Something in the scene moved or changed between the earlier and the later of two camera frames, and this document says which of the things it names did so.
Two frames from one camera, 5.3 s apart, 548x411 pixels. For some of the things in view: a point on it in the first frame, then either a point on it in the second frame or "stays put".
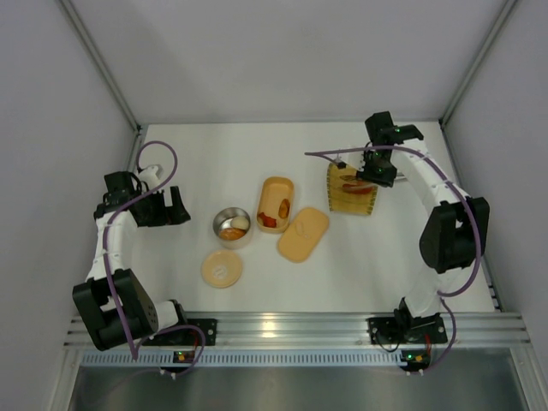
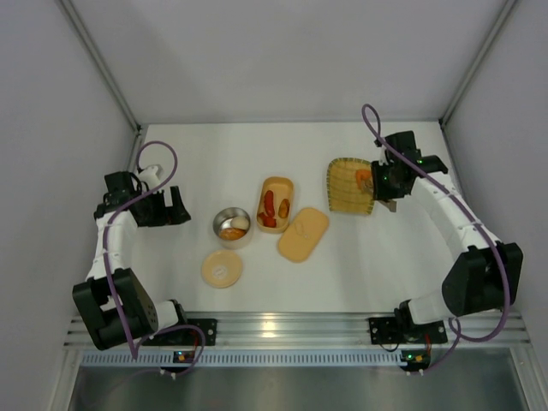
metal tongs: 367,186 → 367,187
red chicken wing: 267,220 stays put
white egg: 240,222 stays put
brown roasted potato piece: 284,209 stays put
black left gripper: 162,208 stays put
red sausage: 358,188 → 269,203
